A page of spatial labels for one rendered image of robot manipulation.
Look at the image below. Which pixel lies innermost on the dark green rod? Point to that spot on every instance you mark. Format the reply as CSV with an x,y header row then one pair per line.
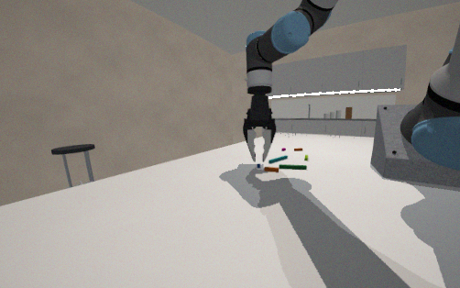
x,y
295,167

